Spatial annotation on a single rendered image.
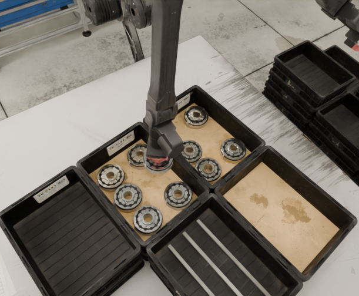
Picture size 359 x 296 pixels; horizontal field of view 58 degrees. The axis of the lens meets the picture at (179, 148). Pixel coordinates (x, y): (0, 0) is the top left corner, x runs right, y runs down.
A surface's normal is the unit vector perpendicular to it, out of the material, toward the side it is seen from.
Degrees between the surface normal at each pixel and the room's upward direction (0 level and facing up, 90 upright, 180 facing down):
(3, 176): 0
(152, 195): 0
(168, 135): 10
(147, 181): 0
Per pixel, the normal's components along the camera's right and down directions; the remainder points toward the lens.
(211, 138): 0.04, -0.53
